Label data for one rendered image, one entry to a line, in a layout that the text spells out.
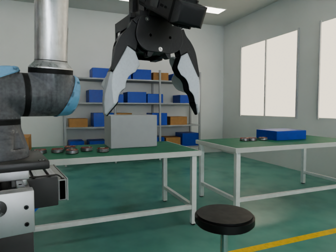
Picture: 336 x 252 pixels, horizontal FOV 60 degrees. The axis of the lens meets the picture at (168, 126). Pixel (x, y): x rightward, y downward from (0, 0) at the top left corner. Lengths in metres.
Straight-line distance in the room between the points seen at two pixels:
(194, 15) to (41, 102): 0.56
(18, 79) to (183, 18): 0.56
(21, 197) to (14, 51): 6.16
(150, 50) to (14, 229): 0.47
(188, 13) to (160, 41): 0.08
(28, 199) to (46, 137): 6.00
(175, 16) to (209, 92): 7.36
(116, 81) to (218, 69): 7.53
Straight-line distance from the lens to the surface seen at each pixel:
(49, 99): 0.82
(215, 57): 7.89
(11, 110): 0.81
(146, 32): 0.40
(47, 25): 0.85
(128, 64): 0.39
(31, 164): 0.76
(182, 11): 0.34
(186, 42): 0.44
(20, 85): 0.81
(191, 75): 0.43
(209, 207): 1.85
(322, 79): 5.60
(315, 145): 3.83
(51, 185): 0.96
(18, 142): 0.82
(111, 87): 0.38
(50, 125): 6.66
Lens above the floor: 1.16
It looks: 4 degrees down
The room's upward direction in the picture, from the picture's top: straight up
